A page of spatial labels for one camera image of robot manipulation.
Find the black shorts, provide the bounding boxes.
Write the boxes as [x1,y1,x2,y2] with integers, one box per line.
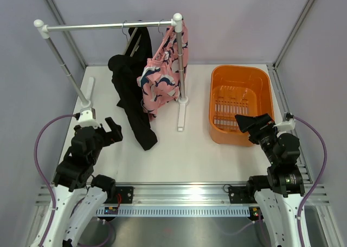
[108,28,157,150]

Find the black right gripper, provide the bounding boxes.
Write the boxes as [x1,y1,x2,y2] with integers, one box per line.
[235,113,280,165]

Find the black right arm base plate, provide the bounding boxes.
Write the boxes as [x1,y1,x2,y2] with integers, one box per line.
[228,186,256,204]

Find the aluminium front rail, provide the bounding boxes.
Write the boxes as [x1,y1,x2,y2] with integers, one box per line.
[34,182,330,206]

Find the silver clothes rack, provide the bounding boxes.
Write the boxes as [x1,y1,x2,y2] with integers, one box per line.
[34,13,188,135]

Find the white slotted cable duct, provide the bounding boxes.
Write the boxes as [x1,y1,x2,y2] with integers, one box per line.
[96,206,250,217]

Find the grey metal hanger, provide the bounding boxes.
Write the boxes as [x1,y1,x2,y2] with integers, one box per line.
[122,27,145,57]

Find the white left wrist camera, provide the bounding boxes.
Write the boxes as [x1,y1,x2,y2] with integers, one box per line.
[78,107,100,129]

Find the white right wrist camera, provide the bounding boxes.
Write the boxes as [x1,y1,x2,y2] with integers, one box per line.
[274,112,295,132]

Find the pink shark print shorts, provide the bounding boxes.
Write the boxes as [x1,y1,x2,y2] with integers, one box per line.
[137,27,180,119]

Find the pink hanger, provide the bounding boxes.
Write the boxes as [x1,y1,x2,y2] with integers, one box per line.
[152,19,174,59]

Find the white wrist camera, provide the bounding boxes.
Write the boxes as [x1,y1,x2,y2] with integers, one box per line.
[274,112,295,132]
[78,107,100,129]

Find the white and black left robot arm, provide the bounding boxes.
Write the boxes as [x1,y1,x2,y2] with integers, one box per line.
[32,117,123,246]

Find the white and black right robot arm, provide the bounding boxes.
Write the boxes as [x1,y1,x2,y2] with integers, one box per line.
[235,113,311,246]

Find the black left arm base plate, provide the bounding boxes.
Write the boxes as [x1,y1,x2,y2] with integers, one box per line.
[105,186,134,204]

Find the orange plastic basket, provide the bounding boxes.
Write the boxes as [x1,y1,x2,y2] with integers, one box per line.
[209,65,274,147]

